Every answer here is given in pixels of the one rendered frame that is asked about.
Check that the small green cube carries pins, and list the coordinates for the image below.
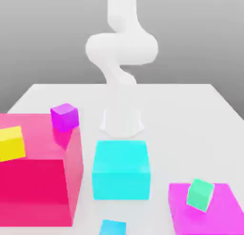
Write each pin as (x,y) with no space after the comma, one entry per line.
(200,195)

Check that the small yellow cube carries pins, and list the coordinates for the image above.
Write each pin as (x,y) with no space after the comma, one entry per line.
(10,145)

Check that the large pink box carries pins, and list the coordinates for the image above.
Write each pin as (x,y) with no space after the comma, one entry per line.
(32,191)

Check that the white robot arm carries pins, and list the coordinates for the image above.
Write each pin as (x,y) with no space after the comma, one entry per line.
(122,48)

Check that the small light blue cube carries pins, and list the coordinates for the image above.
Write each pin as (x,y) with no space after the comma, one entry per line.
(112,228)

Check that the large cyan box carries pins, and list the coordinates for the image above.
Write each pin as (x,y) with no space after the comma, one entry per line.
(121,170)

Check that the small purple cube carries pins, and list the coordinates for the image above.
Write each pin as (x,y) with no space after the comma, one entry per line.
(64,118)

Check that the large magenta box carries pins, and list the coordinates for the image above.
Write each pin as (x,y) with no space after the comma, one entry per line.
(219,219)

